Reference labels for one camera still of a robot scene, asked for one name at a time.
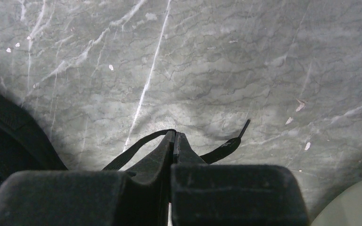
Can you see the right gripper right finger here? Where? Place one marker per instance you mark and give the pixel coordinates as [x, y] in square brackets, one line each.
[232, 195]

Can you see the black canvas shoe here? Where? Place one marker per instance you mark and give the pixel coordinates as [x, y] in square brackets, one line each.
[24, 145]

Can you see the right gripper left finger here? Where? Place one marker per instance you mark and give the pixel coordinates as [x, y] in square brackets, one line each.
[133, 190]

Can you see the white cylindrical lampshade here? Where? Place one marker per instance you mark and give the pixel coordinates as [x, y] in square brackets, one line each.
[345, 209]

